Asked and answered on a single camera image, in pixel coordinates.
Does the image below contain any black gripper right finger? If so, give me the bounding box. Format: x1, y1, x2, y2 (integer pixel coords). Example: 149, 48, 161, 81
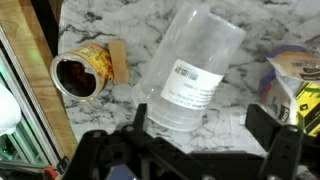
245, 104, 303, 180

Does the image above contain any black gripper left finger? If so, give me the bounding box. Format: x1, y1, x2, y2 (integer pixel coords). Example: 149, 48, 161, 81
121, 104, 148, 147

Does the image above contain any clear plastic cup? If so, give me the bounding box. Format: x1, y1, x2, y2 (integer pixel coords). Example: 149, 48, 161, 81
132, 4, 246, 131

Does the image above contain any yellow black packet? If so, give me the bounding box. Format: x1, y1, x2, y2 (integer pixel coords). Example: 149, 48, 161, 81
296, 82, 320, 137

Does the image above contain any wooden block by can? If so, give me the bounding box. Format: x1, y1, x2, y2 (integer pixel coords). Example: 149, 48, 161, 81
108, 40, 130, 84

